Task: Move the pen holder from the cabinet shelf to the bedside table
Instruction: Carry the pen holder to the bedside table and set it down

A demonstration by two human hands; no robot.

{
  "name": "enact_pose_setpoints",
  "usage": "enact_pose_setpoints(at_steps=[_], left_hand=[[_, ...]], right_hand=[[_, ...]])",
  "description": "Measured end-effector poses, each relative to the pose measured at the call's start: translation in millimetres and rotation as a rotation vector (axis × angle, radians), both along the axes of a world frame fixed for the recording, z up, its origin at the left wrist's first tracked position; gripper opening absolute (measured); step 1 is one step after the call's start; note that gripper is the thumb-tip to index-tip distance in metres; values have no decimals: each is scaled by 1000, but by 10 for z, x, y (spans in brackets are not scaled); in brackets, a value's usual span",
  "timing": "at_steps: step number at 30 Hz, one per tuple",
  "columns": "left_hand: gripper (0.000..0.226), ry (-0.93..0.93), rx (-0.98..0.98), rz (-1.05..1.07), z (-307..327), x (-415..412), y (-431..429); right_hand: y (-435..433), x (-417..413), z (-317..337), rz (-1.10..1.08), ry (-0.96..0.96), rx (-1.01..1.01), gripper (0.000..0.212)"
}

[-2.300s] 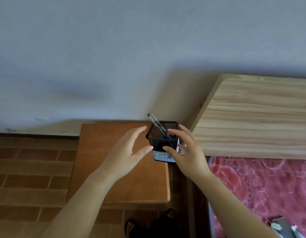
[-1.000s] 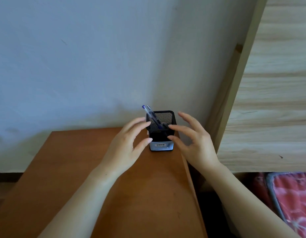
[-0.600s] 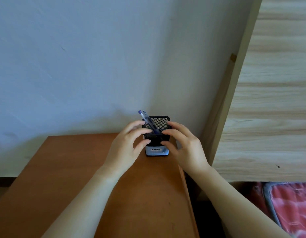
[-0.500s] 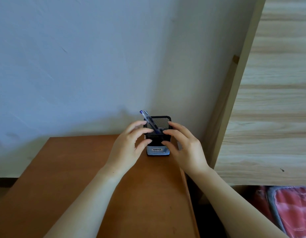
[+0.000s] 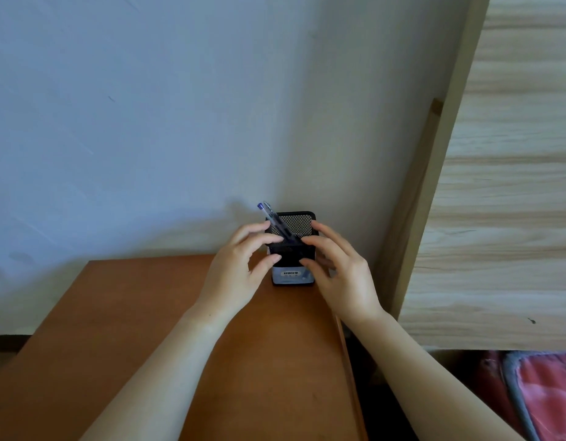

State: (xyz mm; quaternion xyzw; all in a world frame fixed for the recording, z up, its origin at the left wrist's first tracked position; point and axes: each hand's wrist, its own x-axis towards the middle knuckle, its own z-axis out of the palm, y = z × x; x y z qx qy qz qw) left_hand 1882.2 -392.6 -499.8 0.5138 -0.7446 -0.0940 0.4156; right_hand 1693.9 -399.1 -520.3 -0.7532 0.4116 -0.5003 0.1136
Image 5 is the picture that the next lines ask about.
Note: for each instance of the light wood wardrobe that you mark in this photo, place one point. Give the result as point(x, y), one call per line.
point(508, 179)

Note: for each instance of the blue ballpoint pen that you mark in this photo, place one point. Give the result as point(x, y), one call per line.
point(272, 215)

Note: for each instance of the black mesh pen holder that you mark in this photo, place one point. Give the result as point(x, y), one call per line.
point(289, 270)

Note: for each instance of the person's left thumb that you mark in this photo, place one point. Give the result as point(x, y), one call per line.
point(267, 263)

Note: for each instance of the person's right middle finger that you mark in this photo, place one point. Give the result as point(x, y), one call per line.
point(328, 234)

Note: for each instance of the red cloth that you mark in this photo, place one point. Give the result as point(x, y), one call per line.
point(492, 381)

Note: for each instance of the person's left forearm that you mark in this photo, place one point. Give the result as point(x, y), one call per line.
point(163, 381)

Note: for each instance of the person's left hand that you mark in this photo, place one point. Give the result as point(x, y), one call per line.
point(227, 280)

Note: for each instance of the person's right hand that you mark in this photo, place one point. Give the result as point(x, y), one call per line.
point(347, 289)

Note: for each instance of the person's left middle finger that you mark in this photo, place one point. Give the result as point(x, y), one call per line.
point(253, 227)

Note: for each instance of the person's right thumb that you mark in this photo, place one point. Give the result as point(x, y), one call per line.
point(312, 268)

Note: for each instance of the person's right forearm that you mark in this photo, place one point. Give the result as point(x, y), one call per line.
point(429, 390)

